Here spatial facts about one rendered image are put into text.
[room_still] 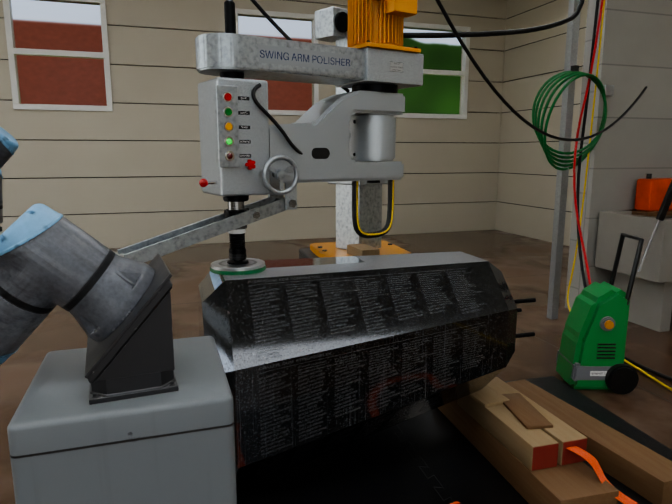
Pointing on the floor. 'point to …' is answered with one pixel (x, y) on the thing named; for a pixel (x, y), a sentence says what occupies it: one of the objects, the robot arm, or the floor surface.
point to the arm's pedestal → (126, 436)
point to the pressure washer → (599, 334)
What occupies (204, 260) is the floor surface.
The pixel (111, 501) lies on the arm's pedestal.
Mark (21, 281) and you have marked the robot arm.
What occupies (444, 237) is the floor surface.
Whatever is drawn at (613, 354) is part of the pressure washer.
